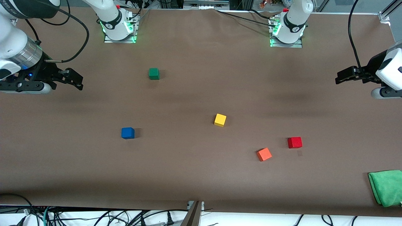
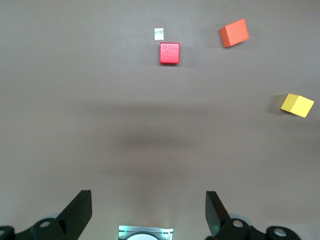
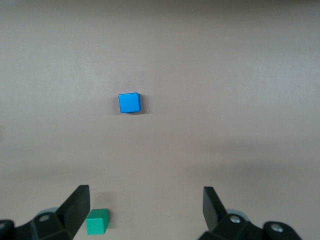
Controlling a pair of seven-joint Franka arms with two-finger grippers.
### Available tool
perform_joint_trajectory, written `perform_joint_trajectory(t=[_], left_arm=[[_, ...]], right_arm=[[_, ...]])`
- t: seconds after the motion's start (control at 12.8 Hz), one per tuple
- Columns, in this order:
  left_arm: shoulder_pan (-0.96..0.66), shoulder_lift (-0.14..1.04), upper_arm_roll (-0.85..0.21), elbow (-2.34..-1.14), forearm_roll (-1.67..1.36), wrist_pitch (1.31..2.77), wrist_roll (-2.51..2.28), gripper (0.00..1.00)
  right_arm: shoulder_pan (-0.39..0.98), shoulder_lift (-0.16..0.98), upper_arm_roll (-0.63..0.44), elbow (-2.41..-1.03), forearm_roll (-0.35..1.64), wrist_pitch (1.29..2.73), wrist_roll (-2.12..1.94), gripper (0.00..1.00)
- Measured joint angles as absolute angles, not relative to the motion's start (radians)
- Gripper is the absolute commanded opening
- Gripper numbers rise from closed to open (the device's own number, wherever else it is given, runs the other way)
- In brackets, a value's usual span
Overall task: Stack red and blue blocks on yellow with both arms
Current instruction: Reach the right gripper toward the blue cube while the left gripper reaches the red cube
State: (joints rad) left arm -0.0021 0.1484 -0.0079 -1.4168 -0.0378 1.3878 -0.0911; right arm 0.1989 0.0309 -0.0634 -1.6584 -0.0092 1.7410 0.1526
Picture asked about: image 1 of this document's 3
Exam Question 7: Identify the red wooden cube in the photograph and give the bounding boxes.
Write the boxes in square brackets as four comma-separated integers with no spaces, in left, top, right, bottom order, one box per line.
[287,137,303,149]

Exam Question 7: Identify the orange wooden cube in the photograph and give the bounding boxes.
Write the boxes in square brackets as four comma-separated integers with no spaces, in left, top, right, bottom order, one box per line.
[256,148,273,162]

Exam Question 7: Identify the green microfibre cloth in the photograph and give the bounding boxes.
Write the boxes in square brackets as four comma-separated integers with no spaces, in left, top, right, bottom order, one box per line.
[368,170,402,207]

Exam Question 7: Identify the paper table cover sheet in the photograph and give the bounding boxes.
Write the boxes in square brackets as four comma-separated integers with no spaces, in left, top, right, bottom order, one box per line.
[0,7,402,218]

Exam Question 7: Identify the aluminium profile bar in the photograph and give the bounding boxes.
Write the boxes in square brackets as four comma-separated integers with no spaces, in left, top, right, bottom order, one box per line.
[180,201,205,226]

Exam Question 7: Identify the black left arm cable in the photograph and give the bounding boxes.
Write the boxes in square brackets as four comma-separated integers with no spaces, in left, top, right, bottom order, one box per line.
[348,0,364,69]

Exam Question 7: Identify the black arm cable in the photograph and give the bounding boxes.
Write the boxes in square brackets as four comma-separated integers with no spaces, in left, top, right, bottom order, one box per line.
[24,7,90,63]
[348,0,364,69]

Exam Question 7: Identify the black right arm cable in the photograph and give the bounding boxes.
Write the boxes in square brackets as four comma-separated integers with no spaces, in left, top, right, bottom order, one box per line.
[24,7,90,63]

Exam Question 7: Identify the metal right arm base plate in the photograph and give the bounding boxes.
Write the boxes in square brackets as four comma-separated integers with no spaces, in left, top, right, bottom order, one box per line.
[104,13,139,44]

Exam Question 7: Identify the aluminium frame corner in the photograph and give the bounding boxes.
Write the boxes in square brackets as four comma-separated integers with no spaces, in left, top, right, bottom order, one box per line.
[378,0,402,23]

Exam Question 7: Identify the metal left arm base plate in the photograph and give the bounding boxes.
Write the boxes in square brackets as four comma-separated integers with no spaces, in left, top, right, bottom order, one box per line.
[269,17,303,48]

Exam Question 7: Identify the black base cable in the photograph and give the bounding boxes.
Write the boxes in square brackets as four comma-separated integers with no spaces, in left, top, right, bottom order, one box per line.
[215,9,285,27]

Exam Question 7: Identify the black looped floor cable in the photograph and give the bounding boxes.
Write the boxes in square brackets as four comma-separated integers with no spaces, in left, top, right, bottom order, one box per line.
[0,193,35,226]

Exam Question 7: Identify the silver rail with sockets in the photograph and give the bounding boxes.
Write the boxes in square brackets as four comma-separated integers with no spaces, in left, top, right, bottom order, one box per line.
[183,0,230,10]

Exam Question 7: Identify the black power plug cable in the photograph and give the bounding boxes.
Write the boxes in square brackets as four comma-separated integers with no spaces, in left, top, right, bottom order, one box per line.
[138,209,189,226]

